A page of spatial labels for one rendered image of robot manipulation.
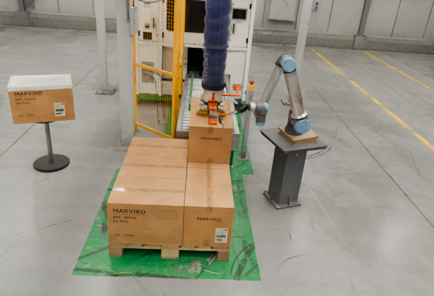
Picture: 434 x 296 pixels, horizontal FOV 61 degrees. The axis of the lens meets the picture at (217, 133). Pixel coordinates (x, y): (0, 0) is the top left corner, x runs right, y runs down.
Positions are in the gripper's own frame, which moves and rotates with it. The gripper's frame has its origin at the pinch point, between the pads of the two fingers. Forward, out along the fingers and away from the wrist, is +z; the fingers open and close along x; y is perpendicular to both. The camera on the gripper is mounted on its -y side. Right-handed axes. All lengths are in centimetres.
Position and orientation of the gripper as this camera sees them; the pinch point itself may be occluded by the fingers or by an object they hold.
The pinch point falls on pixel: (227, 106)
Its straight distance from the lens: 333.5
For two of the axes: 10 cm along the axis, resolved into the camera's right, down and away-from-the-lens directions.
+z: -10.0, -0.4, -0.5
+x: 0.6, -9.1, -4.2
